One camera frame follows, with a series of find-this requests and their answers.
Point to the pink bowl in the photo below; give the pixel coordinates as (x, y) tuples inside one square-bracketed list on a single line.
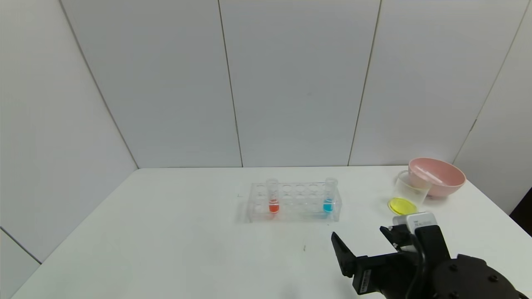
[(451, 185)]

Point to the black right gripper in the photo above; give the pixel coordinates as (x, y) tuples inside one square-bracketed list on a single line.
[(365, 275)]

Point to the black and grey right robot arm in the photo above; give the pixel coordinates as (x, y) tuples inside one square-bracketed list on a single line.
[(465, 278)]

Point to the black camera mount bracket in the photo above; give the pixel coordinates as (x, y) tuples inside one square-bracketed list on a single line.
[(434, 243)]

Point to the red pigment test tube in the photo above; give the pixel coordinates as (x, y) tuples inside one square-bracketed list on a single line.
[(273, 206)]

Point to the clear plastic beaker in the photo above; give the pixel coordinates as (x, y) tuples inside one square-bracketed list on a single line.
[(401, 205)]

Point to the yellow pigment test tube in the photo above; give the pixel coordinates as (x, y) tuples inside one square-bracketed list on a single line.
[(428, 175)]

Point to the clear acrylic test tube rack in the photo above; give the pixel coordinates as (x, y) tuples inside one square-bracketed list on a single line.
[(257, 201)]

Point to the blue pigment test tube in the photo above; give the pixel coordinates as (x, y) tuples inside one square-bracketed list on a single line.
[(328, 205)]

